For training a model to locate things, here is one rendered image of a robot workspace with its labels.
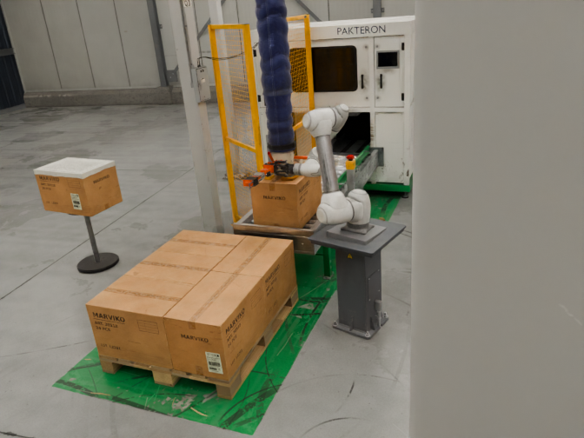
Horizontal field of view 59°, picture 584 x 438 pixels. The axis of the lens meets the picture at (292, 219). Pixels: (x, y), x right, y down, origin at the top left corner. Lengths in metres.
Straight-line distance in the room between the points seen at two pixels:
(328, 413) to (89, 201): 2.83
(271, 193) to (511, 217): 3.86
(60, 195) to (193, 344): 2.35
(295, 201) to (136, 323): 1.50
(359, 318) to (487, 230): 3.54
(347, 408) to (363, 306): 0.78
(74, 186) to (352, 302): 2.65
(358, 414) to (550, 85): 3.06
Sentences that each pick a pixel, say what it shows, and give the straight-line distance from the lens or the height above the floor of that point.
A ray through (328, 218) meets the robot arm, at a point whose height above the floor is 0.95.
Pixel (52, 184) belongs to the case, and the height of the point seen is 0.89.
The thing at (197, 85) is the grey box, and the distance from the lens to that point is 4.85.
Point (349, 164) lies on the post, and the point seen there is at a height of 0.97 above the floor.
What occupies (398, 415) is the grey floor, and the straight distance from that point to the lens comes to 3.28.
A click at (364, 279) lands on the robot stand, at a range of 3.63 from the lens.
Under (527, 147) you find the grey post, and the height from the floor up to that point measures 2.18.
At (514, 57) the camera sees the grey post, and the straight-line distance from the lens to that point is 0.28.
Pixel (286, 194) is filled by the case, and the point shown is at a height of 0.87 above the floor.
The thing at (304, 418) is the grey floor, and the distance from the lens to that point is 3.27.
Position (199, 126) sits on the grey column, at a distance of 4.99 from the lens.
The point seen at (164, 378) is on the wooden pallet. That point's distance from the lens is 3.64.
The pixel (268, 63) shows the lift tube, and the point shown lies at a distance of 4.03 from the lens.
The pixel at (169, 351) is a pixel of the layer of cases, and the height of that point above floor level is 0.29.
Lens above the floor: 2.26
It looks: 23 degrees down
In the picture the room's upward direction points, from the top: 5 degrees counter-clockwise
